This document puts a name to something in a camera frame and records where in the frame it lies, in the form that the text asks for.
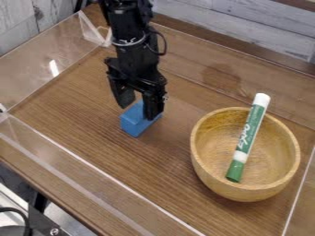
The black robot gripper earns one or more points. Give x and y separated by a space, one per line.
132 73

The blue foam block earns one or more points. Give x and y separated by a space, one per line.
133 124

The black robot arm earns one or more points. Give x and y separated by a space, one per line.
127 18

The brown wooden bowl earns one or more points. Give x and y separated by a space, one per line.
272 162

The green dry erase marker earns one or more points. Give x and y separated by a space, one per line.
247 137

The clear acrylic corner bracket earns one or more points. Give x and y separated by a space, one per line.
99 35

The black metal table bracket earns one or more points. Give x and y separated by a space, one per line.
41 225

